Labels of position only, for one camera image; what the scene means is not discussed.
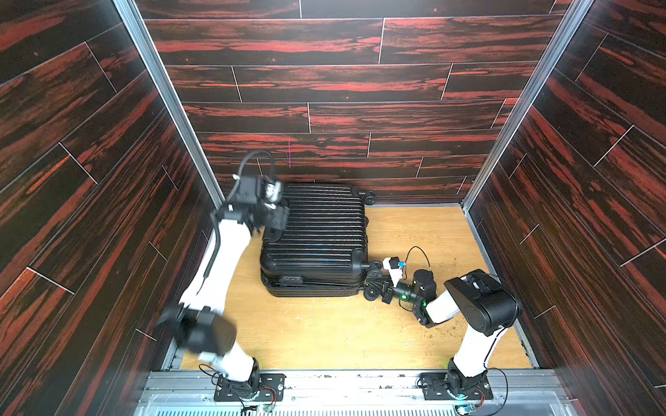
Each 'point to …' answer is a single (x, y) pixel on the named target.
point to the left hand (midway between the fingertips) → (279, 213)
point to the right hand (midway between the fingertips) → (371, 276)
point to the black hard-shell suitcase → (323, 250)
